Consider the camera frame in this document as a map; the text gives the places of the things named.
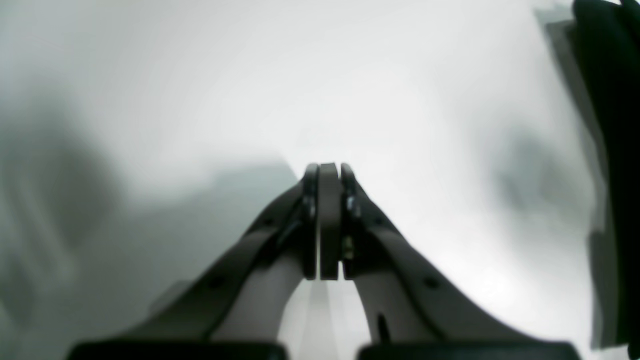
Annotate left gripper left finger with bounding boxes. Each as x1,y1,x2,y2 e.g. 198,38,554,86
121,163,341,343

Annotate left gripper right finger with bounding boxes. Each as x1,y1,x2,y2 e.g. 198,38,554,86
340,162,531,346

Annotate black T-shirt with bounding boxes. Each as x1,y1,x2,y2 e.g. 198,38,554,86
573,0,640,360

